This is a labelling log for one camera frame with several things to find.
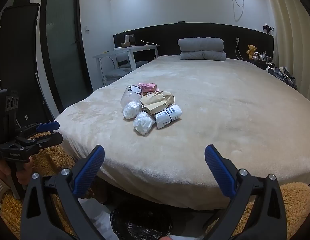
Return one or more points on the brown teddy bear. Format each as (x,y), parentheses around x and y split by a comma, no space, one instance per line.
(252,51)

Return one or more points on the black wardrobe panel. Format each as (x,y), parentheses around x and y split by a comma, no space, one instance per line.
(19,55)

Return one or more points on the pink carton box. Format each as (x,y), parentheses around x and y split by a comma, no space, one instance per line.
(147,86)

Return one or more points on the white box device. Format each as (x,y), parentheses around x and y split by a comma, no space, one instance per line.
(129,40)

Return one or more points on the white headphones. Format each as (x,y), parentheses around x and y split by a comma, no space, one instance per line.
(257,56)

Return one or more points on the person's left hand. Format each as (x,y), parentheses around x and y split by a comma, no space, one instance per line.
(23,175)

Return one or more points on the brown paper bag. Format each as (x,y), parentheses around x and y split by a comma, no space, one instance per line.
(157,102)

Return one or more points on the white chair with grey cushion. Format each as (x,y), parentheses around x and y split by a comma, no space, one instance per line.
(117,73)

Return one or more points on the beige fleece blanket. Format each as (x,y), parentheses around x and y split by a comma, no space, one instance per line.
(207,117)

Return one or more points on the grey folded pillows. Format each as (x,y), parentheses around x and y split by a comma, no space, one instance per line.
(200,45)

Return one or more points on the grey pillow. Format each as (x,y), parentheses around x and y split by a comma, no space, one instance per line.
(202,55)

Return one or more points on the plaid cloth pile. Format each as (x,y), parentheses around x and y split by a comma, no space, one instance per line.
(285,75)

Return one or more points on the black nightstand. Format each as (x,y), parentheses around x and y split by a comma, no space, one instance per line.
(264,63)

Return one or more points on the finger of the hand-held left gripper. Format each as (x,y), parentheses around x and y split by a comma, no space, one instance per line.
(48,140)
(48,126)

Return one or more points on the black-lined waste bin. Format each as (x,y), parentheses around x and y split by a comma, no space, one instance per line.
(140,225)

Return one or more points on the frosted glass door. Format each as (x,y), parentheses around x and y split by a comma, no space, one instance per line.
(65,42)

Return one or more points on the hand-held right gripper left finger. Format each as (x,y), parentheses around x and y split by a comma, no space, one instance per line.
(91,170)

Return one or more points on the clear bag of white tissue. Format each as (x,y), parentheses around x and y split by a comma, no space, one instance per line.
(132,110)
(144,123)

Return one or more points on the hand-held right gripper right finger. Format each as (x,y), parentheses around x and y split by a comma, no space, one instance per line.
(220,172)

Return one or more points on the dark plant ornament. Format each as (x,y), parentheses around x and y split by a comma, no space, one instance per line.
(267,28)

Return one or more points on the white desk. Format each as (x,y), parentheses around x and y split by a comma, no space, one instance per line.
(125,51)

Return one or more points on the cream curtain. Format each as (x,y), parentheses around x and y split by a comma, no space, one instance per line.
(290,30)

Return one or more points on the black headboard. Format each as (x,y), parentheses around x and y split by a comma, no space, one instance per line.
(165,35)

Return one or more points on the clear plastic bottle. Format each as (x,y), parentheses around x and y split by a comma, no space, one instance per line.
(128,97)

